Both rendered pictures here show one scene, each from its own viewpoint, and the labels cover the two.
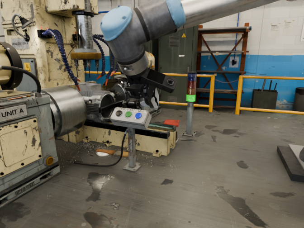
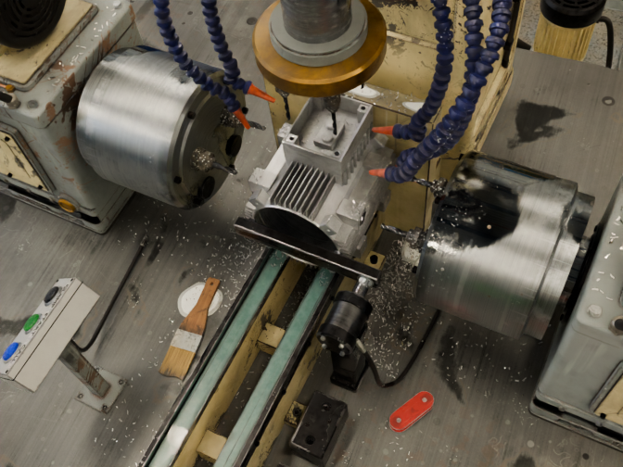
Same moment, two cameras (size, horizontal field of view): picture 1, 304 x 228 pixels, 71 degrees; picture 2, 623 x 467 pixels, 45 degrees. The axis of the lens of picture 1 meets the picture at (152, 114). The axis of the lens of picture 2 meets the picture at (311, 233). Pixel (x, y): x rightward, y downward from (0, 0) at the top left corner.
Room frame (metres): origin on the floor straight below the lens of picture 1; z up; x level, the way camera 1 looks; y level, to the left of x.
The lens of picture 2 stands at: (1.40, -0.35, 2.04)
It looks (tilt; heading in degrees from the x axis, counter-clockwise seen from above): 58 degrees down; 99
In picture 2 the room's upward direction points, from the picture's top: 9 degrees counter-clockwise
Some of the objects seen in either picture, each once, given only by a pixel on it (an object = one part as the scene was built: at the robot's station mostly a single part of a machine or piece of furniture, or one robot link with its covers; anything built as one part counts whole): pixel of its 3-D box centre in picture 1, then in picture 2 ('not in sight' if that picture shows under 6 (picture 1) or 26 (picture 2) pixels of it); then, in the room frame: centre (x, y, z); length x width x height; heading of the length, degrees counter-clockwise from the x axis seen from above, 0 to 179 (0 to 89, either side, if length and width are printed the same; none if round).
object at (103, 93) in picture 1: (95, 105); (322, 190); (1.31, 0.36, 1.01); 0.20 x 0.19 x 0.19; 65
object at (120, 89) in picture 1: (122, 93); (518, 251); (1.62, 0.22, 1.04); 0.41 x 0.25 x 0.25; 155
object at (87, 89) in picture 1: (88, 89); (329, 137); (1.33, 0.40, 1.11); 0.12 x 0.11 x 0.07; 65
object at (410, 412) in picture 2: not in sight; (411, 411); (1.46, 0.05, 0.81); 0.09 x 0.03 x 0.02; 38
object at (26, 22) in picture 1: (25, 28); not in sight; (1.20, 0.67, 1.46); 0.18 x 0.11 x 0.13; 65
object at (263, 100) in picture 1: (264, 94); not in sight; (5.16, -2.77, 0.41); 0.52 x 0.47 x 0.82; 70
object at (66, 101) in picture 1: (46, 114); (142, 118); (0.99, 0.51, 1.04); 0.37 x 0.25 x 0.25; 155
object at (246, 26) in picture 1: (196, 67); not in sight; (5.61, -1.16, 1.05); 2.39 x 0.70 x 2.10; 70
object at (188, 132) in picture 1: (190, 104); not in sight; (1.36, -0.25, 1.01); 0.08 x 0.08 x 0.42; 65
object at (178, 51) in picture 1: (177, 73); not in sight; (4.53, -0.54, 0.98); 0.72 x 0.49 x 1.96; 70
